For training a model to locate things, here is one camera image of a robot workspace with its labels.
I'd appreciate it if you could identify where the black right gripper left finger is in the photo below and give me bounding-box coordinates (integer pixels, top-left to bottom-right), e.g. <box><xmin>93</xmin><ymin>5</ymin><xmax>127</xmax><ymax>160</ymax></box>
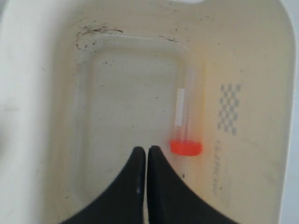
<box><xmin>62</xmin><ymin>147</ymin><xmax>146</xmax><ymax>224</ymax></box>

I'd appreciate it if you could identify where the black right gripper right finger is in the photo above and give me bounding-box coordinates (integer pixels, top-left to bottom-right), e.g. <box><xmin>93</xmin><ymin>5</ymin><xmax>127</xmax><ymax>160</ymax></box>
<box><xmin>147</xmin><ymin>146</ymin><xmax>235</xmax><ymax>224</ymax></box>

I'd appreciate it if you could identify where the cream plastic bin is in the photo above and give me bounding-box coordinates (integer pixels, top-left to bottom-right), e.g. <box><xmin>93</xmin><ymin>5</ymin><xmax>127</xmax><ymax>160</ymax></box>
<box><xmin>0</xmin><ymin>0</ymin><xmax>299</xmax><ymax>224</ymax></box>

